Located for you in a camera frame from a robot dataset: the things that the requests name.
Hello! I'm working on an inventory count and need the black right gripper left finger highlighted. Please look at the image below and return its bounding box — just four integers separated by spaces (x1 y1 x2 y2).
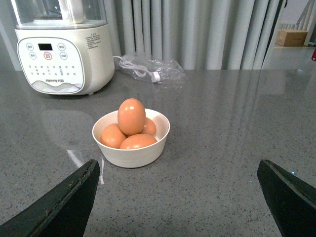
0 159 100 237

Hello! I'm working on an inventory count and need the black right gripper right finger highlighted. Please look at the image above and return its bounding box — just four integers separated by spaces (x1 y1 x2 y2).
257 159 316 237

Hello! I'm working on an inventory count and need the brown top egg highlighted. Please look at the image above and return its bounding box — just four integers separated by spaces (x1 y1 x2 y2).
118 98 146 136

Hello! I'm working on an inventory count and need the brown egg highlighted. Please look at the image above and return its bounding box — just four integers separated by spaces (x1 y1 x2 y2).
120 133 157 150
118 98 146 136
100 123 127 149
140 117 157 136

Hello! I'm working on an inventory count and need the brown left egg in bowl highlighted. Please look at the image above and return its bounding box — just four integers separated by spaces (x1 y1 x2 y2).
100 123 127 149

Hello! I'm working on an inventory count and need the brown front egg in bowl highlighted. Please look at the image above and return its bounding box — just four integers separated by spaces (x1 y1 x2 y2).
120 133 157 150

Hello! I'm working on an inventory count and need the brown back egg in bowl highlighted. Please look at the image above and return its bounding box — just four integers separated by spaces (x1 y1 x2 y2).
140 117 157 136

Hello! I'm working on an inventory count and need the cardboard box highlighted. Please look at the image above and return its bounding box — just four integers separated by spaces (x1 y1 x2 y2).
276 29 308 47

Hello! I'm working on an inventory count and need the white bowl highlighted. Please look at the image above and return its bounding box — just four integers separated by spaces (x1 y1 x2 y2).
92 109 170 168

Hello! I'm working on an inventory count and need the white Joyoung blender appliance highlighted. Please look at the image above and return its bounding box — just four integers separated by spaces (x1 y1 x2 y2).
11 0 115 95

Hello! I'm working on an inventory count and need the clear plastic bag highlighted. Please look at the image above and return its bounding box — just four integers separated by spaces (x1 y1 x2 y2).
113 52 186 85

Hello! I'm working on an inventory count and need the grey curtain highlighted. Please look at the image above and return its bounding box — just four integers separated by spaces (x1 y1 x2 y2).
0 0 284 71

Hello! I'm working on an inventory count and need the white power cord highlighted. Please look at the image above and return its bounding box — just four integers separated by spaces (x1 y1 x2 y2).
113 55 161 84

